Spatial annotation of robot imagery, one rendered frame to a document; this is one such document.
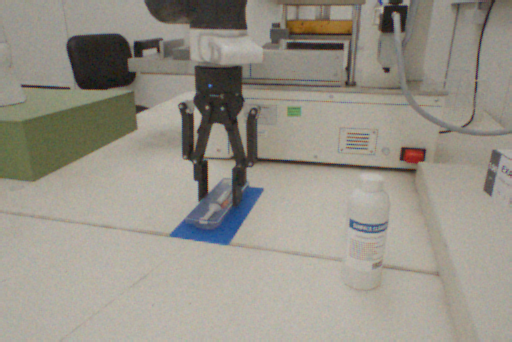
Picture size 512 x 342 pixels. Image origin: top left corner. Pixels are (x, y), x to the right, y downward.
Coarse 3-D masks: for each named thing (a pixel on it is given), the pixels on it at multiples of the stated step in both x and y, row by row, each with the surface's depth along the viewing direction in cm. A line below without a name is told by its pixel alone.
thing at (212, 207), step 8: (224, 184) 80; (216, 192) 76; (224, 192) 76; (208, 200) 73; (216, 200) 73; (224, 200) 73; (200, 208) 70; (208, 208) 70; (216, 208) 70; (224, 208) 70; (192, 216) 67; (200, 216) 67; (208, 216) 67; (216, 216) 67
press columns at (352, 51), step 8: (296, 8) 111; (352, 8) 108; (360, 8) 85; (280, 16) 89; (296, 16) 111; (352, 16) 109; (360, 16) 86; (280, 24) 90; (352, 24) 87; (352, 32) 87; (280, 40) 91; (296, 40) 114; (352, 40) 88; (280, 48) 91; (352, 48) 88; (352, 56) 89; (352, 64) 89; (352, 72) 90; (352, 80) 90
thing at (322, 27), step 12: (324, 12) 97; (288, 24) 92; (300, 24) 91; (312, 24) 91; (324, 24) 90; (336, 24) 90; (348, 24) 89; (360, 24) 89; (300, 36) 92; (312, 36) 92; (324, 36) 91; (336, 36) 91; (348, 36) 90
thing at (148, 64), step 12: (168, 48) 106; (132, 60) 102; (144, 60) 101; (156, 60) 101; (168, 60) 100; (180, 60) 99; (192, 60) 99; (144, 72) 104; (156, 72) 102; (168, 72) 101; (180, 72) 100; (192, 72) 100
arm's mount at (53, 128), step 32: (32, 96) 114; (64, 96) 113; (96, 96) 112; (128, 96) 119; (0, 128) 84; (32, 128) 85; (64, 128) 94; (96, 128) 106; (128, 128) 120; (0, 160) 87; (32, 160) 86; (64, 160) 95
